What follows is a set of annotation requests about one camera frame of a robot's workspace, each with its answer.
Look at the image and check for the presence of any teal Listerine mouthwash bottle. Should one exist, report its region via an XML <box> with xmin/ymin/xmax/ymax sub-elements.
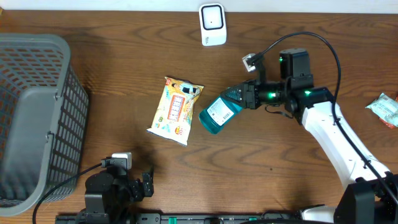
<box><xmin>199</xmin><ymin>96</ymin><xmax>243</xmax><ymax>134</ymax></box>

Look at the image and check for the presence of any yellow snack bag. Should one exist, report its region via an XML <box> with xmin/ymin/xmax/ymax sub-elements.
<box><xmin>147</xmin><ymin>77</ymin><xmax>204</xmax><ymax>146</ymax></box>

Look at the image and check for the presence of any light blue wet wipes pack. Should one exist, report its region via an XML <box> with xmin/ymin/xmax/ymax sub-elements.
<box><xmin>366</xmin><ymin>93</ymin><xmax>397</xmax><ymax>127</ymax></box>

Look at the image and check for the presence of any red Top chocolate bar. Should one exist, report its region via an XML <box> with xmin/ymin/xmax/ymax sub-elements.
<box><xmin>379</xmin><ymin>95</ymin><xmax>397</xmax><ymax>129</ymax></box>

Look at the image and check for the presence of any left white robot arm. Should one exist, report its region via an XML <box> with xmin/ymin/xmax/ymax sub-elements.
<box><xmin>81</xmin><ymin>165</ymin><xmax>154</xmax><ymax>224</ymax></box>

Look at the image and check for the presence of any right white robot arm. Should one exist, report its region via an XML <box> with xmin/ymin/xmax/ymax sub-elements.
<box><xmin>221</xmin><ymin>49</ymin><xmax>397</xmax><ymax>223</ymax></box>

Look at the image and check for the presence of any white barcode scanner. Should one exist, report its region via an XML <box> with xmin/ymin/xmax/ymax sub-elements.
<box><xmin>198</xmin><ymin>3</ymin><xmax>227</xmax><ymax>47</ymax></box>

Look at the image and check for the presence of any grey plastic shopping basket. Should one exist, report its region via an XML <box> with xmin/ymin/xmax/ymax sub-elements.
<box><xmin>1</xmin><ymin>34</ymin><xmax>89</xmax><ymax>217</ymax></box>

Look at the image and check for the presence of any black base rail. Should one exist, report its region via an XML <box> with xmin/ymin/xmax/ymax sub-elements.
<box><xmin>55</xmin><ymin>212</ymin><xmax>336</xmax><ymax>224</ymax></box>

